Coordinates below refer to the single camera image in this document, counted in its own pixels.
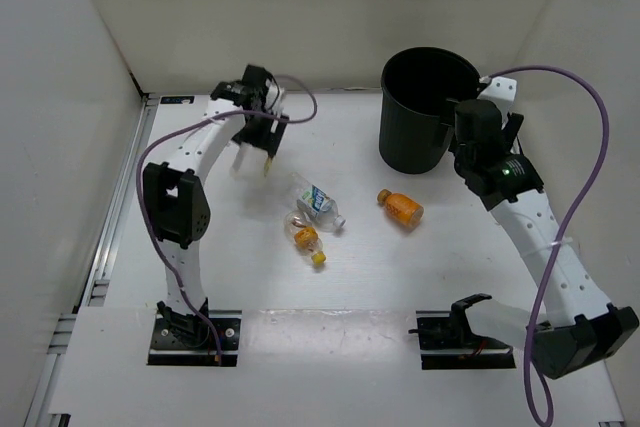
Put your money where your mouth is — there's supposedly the clear bottle with blue label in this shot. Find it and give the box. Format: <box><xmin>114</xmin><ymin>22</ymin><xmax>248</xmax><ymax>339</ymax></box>
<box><xmin>289</xmin><ymin>173</ymin><xmax>346</xmax><ymax>232</ymax></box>

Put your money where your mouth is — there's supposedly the small clear bottle yellow cap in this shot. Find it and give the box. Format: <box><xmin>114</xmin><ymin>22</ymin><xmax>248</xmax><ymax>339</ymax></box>
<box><xmin>284</xmin><ymin>210</ymin><xmax>326</xmax><ymax>268</ymax></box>

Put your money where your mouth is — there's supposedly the orange juice bottle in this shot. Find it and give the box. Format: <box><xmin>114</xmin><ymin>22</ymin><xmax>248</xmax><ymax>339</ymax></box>
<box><xmin>377</xmin><ymin>189</ymin><xmax>424</xmax><ymax>230</ymax></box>

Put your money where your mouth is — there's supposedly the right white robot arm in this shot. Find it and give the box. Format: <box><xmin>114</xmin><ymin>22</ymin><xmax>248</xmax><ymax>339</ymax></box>
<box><xmin>434</xmin><ymin>99</ymin><xmax>639</xmax><ymax>379</ymax></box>

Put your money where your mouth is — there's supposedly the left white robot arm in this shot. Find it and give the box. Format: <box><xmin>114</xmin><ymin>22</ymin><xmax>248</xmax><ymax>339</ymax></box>
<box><xmin>142</xmin><ymin>64</ymin><xmax>289</xmax><ymax>347</ymax></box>

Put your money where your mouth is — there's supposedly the black plastic waste bin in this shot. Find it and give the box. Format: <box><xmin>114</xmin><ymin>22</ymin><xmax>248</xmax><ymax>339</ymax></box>
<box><xmin>378</xmin><ymin>47</ymin><xmax>480</xmax><ymax>175</ymax></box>

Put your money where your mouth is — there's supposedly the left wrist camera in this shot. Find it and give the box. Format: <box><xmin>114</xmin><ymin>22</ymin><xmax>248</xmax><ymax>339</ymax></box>
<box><xmin>261</xmin><ymin>73</ymin><xmax>285</xmax><ymax>117</ymax></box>

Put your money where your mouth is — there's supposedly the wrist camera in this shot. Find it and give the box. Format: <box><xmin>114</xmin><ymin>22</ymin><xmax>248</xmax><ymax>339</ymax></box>
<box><xmin>261</xmin><ymin>73</ymin><xmax>285</xmax><ymax>117</ymax></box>
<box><xmin>478</xmin><ymin>76</ymin><xmax>517</xmax><ymax>115</ymax></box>

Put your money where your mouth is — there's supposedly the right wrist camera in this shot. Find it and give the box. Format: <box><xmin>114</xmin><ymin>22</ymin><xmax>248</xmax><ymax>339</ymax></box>
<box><xmin>478</xmin><ymin>76</ymin><xmax>517</xmax><ymax>115</ymax></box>

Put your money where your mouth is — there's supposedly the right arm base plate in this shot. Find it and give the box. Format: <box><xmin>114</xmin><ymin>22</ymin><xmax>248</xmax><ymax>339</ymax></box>
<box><xmin>408</xmin><ymin>311</ymin><xmax>516</xmax><ymax>371</ymax></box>

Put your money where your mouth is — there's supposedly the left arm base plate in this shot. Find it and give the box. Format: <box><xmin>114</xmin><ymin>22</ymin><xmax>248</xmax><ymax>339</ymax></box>
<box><xmin>147</xmin><ymin>310</ymin><xmax>242</xmax><ymax>368</ymax></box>

